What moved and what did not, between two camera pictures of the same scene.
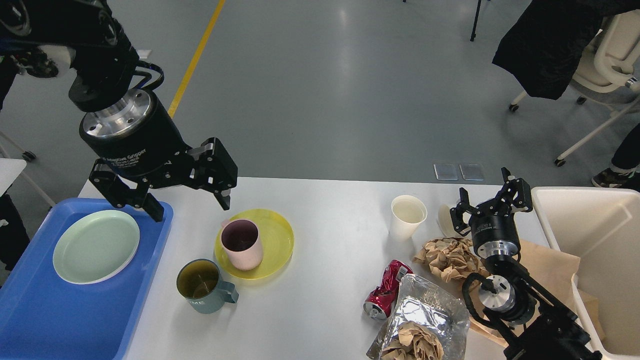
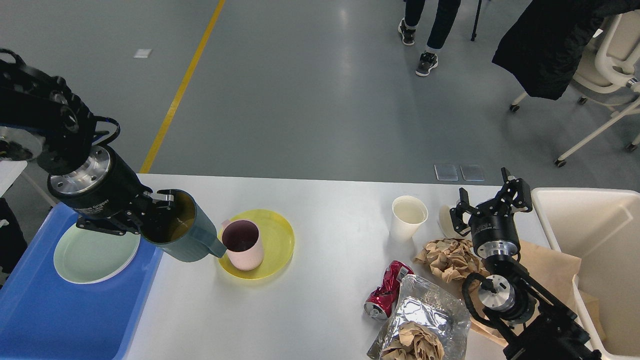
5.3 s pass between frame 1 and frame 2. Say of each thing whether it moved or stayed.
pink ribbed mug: stayed
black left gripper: moved
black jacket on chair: stayed
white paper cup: stayed
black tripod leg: stayed
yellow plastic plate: stayed
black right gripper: stayed
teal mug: moved
